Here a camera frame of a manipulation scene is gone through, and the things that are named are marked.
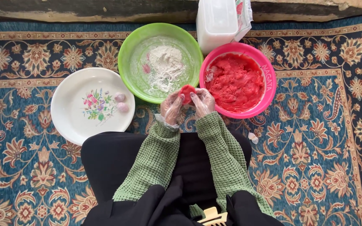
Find person's left hand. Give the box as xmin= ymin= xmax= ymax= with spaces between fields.
xmin=160 ymin=90 xmax=186 ymax=125

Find person's right hand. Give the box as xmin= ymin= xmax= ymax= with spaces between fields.
xmin=190 ymin=88 xmax=216 ymax=120

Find red dough piece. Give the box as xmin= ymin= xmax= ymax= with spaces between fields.
xmin=180 ymin=84 xmax=197 ymax=105

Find red dough mass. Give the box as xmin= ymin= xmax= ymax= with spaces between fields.
xmin=205 ymin=53 xmax=265 ymax=113

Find white flour heap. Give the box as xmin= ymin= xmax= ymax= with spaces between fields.
xmin=147 ymin=46 xmax=186 ymax=93

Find green plastic bowl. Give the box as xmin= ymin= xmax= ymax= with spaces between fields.
xmin=118 ymin=23 xmax=204 ymax=105

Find pink plastic bowl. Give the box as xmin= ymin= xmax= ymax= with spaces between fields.
xmin=199 ymin=42 xmax=277 ymax=120

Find person's black-clothed legs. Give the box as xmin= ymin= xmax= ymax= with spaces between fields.
xmin=80 ymin=130 xmax=284 ymax=226

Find white plastic container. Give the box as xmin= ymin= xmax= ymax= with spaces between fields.
xmin=196 ymin=0 xmax=241 ymax=54

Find white floral plate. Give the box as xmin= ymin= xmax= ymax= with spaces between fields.
xmin=50 ymin=67 xmax=136 ymax=146

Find printed plastic bag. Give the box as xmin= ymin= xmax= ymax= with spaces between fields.
xmin=233 ymin=0 xmax=254 ymax=42

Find cream hair claw clip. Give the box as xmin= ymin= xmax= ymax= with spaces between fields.
xmin=197 ymin=207 xmax=229 ymax=226

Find blue floral carpet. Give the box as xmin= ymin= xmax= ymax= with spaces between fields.
xmin=0 ymin=9 xmax=362 ymax=226

